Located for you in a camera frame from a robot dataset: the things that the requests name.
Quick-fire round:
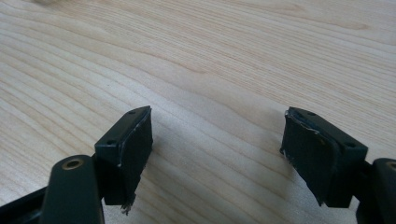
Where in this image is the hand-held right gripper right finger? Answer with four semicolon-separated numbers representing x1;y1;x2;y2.
279;106;369;208

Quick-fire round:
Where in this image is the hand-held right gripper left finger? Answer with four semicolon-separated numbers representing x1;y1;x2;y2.
94;105;154;217

